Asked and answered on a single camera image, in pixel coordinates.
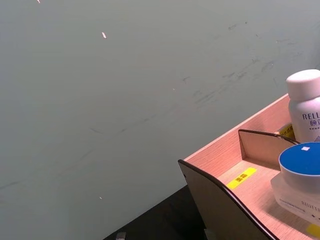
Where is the light wooden organizer shelf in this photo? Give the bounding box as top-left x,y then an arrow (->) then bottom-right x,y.
177,93 -> 320,240

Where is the black table cloth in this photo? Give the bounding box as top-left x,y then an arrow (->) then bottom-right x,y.
102,185 -> 209,240

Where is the yellow label with black print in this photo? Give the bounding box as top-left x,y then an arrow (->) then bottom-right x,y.
275,123 -> 295,141
226,167 -> 258,189
306,223 -> 320,236

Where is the white bottle with white cap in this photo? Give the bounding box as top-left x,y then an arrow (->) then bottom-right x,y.
285,69 -> 320,144

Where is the clear jar with blue lid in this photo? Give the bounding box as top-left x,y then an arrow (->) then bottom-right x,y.
270,141 -> 320,228

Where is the pale wall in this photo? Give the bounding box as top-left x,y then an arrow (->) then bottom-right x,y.
0,0 -> 320,240

